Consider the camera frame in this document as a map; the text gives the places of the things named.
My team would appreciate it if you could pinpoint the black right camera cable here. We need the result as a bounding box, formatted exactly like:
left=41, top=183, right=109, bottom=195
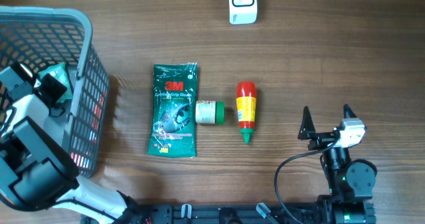
left=274, top=138, right=340, bottom=224

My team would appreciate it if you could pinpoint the white barcode scanner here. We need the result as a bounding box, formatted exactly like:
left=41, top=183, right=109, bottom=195
left=228, top=0, right=258, bottom=25

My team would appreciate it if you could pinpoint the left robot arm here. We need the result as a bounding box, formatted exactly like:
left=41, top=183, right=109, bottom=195
left=1, top=62, right=141, bottom=223

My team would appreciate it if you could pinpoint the teal wet wipes pack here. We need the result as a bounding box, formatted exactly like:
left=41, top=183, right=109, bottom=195
left=38, top=62, right=73, bottom=103

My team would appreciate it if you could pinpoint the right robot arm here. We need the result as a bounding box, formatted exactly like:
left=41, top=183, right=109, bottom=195
left=298, top=104, right=377, bottom=224

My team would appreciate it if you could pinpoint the white jar green lid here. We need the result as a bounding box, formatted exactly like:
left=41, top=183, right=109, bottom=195
left=195, top=100, right=225, bottom=124

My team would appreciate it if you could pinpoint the red chili sauce bottle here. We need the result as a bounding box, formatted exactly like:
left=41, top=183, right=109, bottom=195
left=236, top=81, right=257, bottom=144

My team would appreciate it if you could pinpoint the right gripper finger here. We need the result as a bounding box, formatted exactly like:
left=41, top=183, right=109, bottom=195
left=343, top=104, right=357, bottom=119
left=297, top=106, right=316, bottom=140

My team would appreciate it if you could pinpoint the green 3M gloves package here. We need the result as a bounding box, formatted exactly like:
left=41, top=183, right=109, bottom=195
left=147, top=62, right=198, bottom=158

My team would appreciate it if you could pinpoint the grey plastic shopping basket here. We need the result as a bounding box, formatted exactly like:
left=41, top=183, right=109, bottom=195
left=1, top=6, right=110, bottom=178

